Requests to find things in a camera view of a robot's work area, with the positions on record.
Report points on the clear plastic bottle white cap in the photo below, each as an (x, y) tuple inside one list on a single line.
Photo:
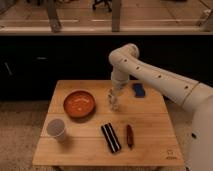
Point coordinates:
[(113, 100)]

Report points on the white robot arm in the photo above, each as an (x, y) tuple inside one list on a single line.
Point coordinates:
[(193, 96)]

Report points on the orange bowl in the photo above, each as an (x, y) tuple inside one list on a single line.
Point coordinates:
[(79, 104)]

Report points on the blue sponge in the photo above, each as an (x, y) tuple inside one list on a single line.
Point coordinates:
[(139, 91)]

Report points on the wooden table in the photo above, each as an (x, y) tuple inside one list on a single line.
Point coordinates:
[(140, 133)]

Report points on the red brown pocket knife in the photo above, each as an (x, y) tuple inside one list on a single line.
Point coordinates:
[(130, 137)]

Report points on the black white striped case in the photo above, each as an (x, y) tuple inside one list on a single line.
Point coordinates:
[(111, 138)]

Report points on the white paper cup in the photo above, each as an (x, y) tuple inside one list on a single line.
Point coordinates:
[(56, 129)]

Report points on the grey metal post centre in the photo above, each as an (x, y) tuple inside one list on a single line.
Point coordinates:
[(116, 7)]

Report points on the grey metal post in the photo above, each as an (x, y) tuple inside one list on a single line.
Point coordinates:
[(116, 7), (54, 21)]

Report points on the grey metal post left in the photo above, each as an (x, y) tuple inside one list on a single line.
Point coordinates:
[(54, 21)]

